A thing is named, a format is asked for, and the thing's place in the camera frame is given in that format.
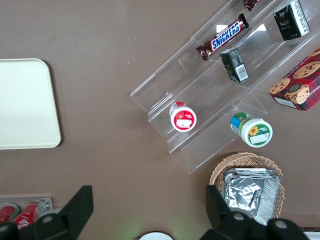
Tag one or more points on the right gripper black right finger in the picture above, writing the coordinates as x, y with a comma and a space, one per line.
230, 227

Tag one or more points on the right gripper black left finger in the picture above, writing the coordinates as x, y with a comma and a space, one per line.
72, 215

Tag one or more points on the aluminium foil tray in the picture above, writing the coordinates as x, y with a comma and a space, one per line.
270, 197

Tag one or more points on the light tan wicker basket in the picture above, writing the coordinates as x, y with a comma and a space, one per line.
250, 160

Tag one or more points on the white rectangular snack tray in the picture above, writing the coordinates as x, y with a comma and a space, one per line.
313, 235

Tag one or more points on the beige plastic serving tray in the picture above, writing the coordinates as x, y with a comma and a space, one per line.
25, 105

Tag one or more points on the clear acrylic bottle rack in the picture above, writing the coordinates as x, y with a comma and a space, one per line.
47, 202

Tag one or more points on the crumpled foil packet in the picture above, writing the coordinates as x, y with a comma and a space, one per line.
242, 197

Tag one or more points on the red cola bottle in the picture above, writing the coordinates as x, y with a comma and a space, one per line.
27, 216
7, 212

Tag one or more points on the green lidded yogurt cup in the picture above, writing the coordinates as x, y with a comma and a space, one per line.
257, 131

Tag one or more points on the red lidded yogurt cup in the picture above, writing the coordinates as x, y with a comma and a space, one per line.
183, 120

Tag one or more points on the clear acrylic step display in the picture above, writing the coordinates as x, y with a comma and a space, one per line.
200, 82

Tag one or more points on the red tartan cookie box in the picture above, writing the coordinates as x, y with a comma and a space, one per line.
300, 85

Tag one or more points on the small black carton box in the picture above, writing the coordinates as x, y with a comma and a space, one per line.
233, 65
290, 22

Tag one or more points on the Snickers chocolate bar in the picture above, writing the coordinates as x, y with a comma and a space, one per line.
251, 3
225, 37

